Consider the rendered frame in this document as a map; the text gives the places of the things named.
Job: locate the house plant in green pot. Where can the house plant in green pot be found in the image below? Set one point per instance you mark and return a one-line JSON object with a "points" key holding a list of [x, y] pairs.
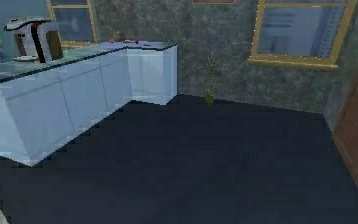
{"points": [[209, 86]]}

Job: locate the white kitchen counter cabinet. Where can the white kitchen counter cabinet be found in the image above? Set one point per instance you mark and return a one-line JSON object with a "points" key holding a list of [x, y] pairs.
{"points": [[70, 96]]}

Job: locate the yellow framed window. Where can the yellow framed window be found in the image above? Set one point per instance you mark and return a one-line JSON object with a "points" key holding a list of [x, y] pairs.
{"points": [[74, 23], [300, 31]]}

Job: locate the grey coffee machine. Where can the grey coffee machine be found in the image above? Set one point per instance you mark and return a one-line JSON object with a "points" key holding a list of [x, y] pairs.
{"points": [[37, 36]]}

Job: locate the white plate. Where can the white plate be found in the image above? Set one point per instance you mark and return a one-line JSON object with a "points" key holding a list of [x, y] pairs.
{"points": [[25, 58]]}

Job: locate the brown wooden room door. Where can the brown wooden room door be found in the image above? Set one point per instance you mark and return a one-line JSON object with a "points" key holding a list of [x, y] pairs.
{"points": [[355, 126]]}

